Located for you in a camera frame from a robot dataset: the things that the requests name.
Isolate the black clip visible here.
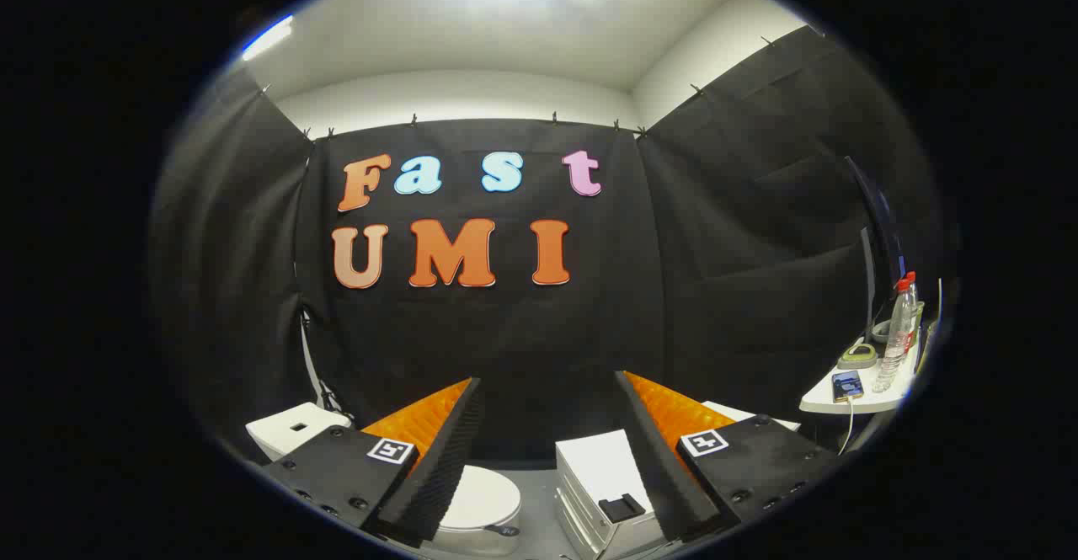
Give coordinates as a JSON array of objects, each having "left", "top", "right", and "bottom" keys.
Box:
[{"left": 598, "top": 493, "right": 647, "bottom": 524}]

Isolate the white drawer cabinet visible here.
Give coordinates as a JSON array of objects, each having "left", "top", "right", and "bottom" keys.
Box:
[{"left": 553, "top": 428, "right": 675, "bottom": 559}]

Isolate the white toilet lid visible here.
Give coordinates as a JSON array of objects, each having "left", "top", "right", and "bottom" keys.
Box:
[{"left": 436, "top": 464, "right": 523, "bottom": 537}]

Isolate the small ceiling light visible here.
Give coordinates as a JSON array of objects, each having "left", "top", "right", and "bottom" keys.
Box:
[{"left": 243, "top": 15, "right": 294, "bottom": 60}]

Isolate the white shelf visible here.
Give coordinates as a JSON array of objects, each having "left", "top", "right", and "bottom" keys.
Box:
[{"left": 800, "top": 337, "right": 921, "bottom": 414}]

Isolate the white flat panel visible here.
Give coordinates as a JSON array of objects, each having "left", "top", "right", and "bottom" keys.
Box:
[{"left": 703, "top": 401, "right": 802, "bottom": 432}]

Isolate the dark curved monitor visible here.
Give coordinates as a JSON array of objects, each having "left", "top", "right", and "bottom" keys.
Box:
[{"left": 845, "top": 156, "right": 907, "bottom": 344}]

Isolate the white toilet tank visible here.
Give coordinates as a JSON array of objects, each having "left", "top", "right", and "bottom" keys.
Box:
[{"left": 246, "top": 403, "right": 351, "bottom": 462}]

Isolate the clear plastic bottle red cap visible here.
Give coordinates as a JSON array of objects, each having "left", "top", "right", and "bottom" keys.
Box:
[
  {"left": 872, "top": 278, "right": 917, "bottom": 393},
  {"left": 905, "top": 271, "right": 926, "bottom": 350}
]

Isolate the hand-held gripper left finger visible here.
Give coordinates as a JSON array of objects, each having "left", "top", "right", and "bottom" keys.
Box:
[{"left": 263, "top": 377, "right": 486, "bottom": 546}]

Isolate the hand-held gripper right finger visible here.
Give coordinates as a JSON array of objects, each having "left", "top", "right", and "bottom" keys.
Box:
[{"left": 616, "top": 371, "right": 836, "bottom": 544}]

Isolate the black backdrop cloth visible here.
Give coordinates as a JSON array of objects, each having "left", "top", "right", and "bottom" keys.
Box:
[{"left": 150, "top": 25, "right": 944, "bottom": 468}]

